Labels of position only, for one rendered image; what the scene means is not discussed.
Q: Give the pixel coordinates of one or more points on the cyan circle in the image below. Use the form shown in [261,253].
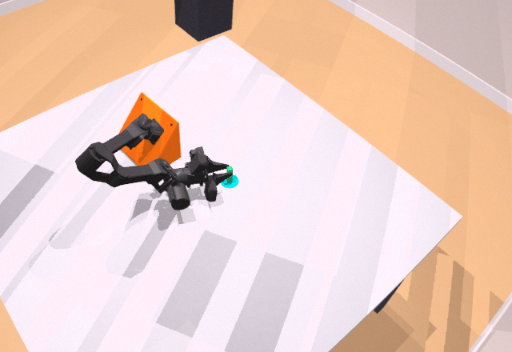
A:
[232,184]

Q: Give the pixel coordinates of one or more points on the green rectangular post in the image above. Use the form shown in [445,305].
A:
[229,169]

